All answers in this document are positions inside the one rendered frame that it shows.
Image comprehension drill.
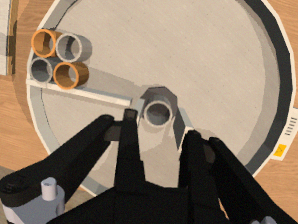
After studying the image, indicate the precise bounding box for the grey metal bushing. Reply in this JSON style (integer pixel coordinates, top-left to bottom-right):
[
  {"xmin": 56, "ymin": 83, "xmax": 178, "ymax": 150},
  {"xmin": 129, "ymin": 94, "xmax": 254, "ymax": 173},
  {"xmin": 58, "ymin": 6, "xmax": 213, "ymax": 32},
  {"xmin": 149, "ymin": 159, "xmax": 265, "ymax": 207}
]
[
  {"xmin": 144, "ymin": 95, "xmax": 172, "ymax": 128},
  {"xmin": 29, "ymin": 57, "xmax": 63, "ymax": 84},
  {"xmin": 56, "ymin": 33, "xmax": 93, "ymax": 63}
]

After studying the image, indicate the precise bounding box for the bronze bushing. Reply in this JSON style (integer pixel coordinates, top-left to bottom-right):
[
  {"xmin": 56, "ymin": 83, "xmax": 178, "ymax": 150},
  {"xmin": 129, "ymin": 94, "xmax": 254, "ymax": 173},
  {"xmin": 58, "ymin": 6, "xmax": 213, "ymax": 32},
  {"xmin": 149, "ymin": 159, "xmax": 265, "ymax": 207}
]
[
  {"xmin": 53, "ymin": 62, "xmax": 89, "ymax": 90},
  {"xmin": 31, "ymin": 29, "xmax": 63, "ymax": 58}
]

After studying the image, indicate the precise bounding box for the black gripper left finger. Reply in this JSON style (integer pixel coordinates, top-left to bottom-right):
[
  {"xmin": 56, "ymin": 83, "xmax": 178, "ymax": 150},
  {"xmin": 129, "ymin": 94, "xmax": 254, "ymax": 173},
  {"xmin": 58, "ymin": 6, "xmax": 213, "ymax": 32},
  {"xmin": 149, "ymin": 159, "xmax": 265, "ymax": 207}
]
[{"xmin": 0, "ymin": 98, "xmax": 153, "ymax": 224}]

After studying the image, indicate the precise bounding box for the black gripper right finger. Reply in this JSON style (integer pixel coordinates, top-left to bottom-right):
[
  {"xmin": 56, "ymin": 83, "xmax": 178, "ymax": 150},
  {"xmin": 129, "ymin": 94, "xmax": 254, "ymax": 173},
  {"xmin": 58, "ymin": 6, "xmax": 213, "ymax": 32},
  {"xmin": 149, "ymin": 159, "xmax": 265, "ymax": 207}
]
[{"xmin": 173, "ymin": 107, "xmax": 298, "ymax": 224}]

